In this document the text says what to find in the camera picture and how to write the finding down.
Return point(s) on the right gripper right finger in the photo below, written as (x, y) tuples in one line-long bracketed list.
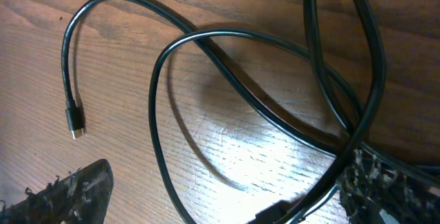
[(386, 190)]

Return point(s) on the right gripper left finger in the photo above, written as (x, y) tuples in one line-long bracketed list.
[(81, 197)]

